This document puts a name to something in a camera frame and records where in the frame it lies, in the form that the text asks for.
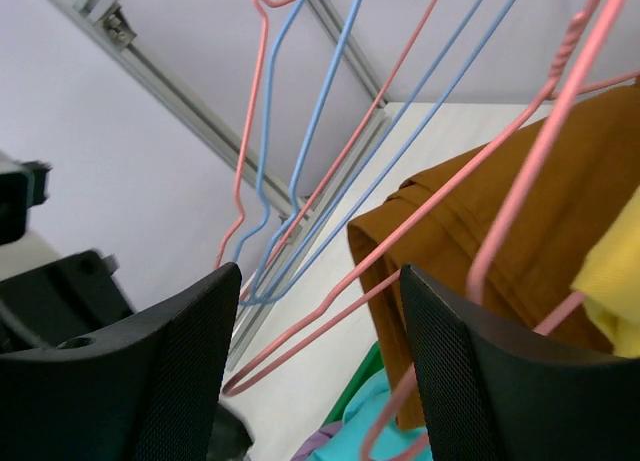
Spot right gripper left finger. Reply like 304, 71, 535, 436
1, 262, 242, 460

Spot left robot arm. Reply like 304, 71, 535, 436
1, 155, 133, 354

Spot yellow trousers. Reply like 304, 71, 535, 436
572, 192, 640, 358

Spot blue hanger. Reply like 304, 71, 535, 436
229, 0, 501, 307
247, 0, 531, 307

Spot green plastic tray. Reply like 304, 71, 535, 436
323, 342, 384, 425

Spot teal trousers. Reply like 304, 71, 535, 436
293, 369, 426, 461

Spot purple trousers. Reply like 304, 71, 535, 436
291, 421, 343, 461

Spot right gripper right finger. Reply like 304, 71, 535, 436
400, 265, 639, 460

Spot brown trousers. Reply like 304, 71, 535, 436
347, 78, 640, 432

